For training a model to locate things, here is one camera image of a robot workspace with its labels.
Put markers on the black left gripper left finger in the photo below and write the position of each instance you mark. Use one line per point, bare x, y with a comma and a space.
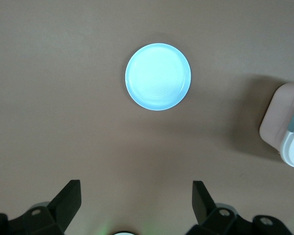
63, 208

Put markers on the white lidded box grey latches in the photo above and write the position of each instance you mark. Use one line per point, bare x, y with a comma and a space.
283, 122

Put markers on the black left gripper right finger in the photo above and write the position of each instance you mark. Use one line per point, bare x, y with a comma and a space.
204, 208

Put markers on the light blue round plate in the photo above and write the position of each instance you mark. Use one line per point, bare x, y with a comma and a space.
157, 77

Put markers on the brown table mat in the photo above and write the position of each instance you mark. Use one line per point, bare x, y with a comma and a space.
63, 98

